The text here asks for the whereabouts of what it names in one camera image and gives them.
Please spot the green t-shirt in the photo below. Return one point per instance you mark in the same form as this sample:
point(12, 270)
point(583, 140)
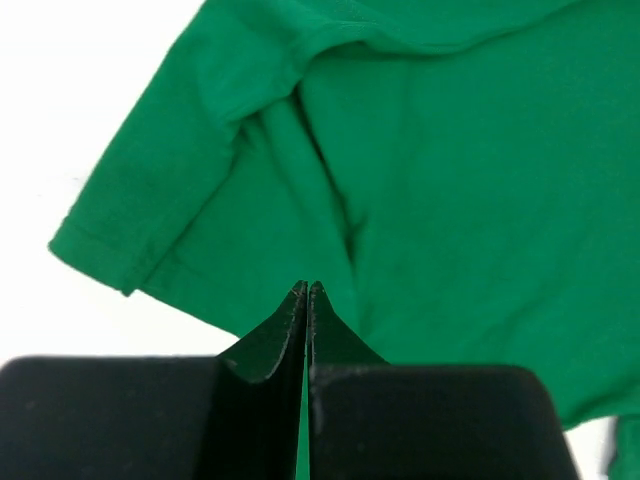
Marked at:
point(462, 176)

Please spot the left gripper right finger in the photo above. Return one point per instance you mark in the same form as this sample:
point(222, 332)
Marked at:
point(369, 419)

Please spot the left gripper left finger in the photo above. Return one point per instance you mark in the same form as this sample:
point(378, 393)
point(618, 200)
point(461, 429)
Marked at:
point(230, 416)

